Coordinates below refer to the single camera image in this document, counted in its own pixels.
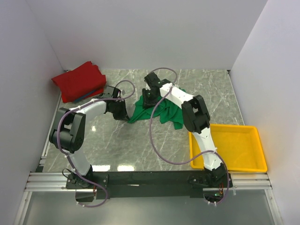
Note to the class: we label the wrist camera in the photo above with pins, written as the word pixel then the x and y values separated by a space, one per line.
pixel 110 92
pixel 152 80

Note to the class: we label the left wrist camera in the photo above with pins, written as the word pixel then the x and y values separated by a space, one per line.
pixel 110 92

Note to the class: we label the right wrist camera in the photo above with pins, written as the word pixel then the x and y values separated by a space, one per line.
pixel 152 80

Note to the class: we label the green t shirt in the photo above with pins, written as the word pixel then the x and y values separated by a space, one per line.
pixel 166 111

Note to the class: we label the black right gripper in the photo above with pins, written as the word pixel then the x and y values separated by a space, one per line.
pixel 147 102

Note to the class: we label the red folded t shirt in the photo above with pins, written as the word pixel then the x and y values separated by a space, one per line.
pixel 80 81

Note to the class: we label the yellow plastic tray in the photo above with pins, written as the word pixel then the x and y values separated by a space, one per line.
pixel 240 147

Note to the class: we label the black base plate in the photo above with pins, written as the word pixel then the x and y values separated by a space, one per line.
pixel 100 192

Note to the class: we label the blue folded t shirt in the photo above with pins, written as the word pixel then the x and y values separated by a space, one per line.
pixel 84 96

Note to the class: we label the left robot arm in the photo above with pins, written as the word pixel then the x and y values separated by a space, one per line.
pixel 68 129

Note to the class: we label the aluminium frame rail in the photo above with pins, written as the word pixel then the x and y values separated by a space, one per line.
pixel 54 181

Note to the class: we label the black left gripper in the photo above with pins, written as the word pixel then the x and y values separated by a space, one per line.
pixel 123 116

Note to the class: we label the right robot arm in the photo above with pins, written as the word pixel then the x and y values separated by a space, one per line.
pixel 196 119

